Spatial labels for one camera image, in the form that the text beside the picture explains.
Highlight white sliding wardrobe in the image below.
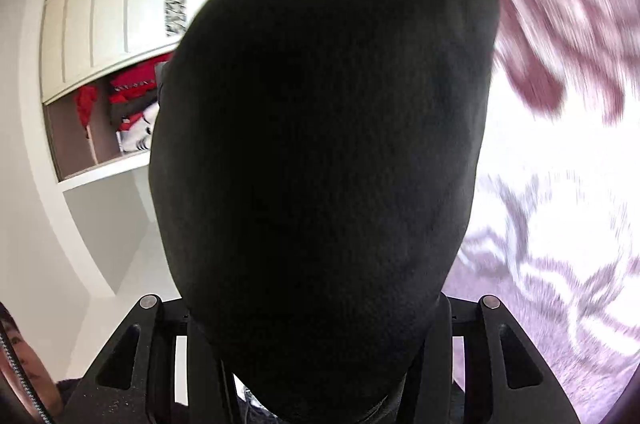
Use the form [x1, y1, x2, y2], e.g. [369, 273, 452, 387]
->
[21, 0, 206, 297]

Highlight red clothes in wardrobe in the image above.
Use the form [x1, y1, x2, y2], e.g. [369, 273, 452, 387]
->
[106, 52, 172, 153]

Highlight floral purple bed blanket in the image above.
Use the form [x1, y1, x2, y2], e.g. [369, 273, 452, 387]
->
[445, 0, 639, 423]

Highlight person's face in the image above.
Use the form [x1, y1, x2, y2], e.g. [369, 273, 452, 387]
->
[1, 305, 64, 416]

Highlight black leather jacket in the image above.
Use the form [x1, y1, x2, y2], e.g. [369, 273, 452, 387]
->
[150, 0, 499, 423]

